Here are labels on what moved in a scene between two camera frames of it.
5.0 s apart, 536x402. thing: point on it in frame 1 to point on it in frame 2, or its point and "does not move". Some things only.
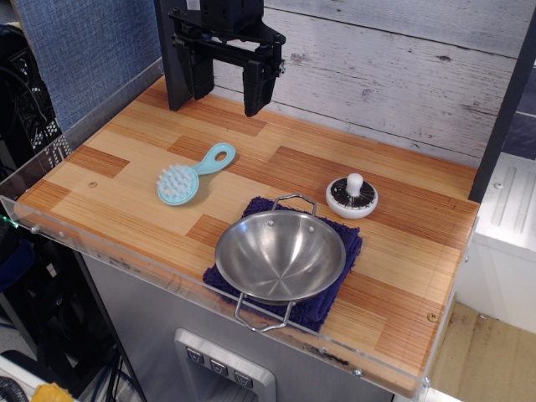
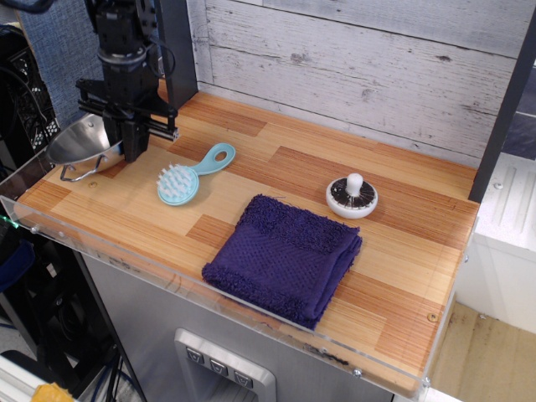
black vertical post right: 503,123 does not move
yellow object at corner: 51,392 does not move
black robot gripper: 234,26 to 128,89
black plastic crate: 31,137 does not move
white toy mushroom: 351,197 does not move
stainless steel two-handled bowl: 276,258 to 82,147
